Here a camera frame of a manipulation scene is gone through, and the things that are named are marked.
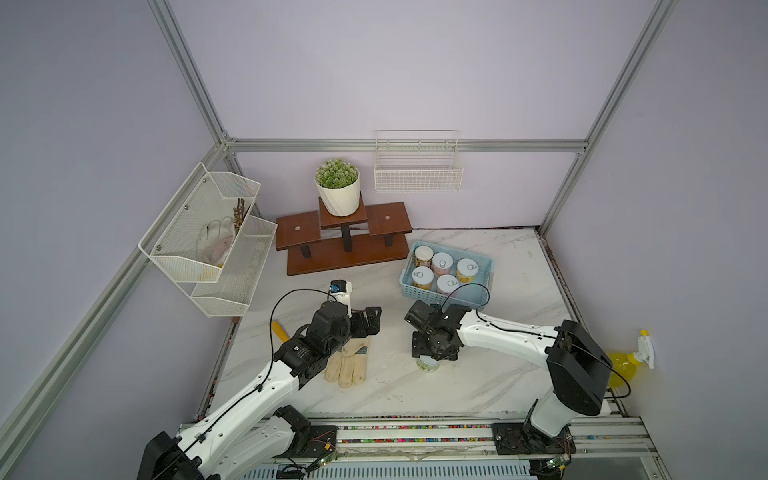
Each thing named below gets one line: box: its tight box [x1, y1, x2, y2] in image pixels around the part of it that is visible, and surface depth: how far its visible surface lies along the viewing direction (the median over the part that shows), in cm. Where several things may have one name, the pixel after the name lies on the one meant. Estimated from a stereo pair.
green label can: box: [416, 358, 441, 373], surface depth 85 cm
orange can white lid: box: [432, 252, 454, 276], surface depth 106 cm
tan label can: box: [411, 266, 435, 290], surface depth 103 cm
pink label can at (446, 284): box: [436, 274, 459, 297], surface depth 100 cm
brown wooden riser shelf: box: [275, 192, 413, 276], surface depth 109 cm
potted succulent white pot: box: [314, 158, 360, 217], surface depth 87 cm
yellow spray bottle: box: [608, 329, 655, 388], surface depth 76 cm
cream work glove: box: [325, 336, 370, 389], surface depth 87 cm
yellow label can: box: [456, 258, 479, 284], surface depth 104 cm
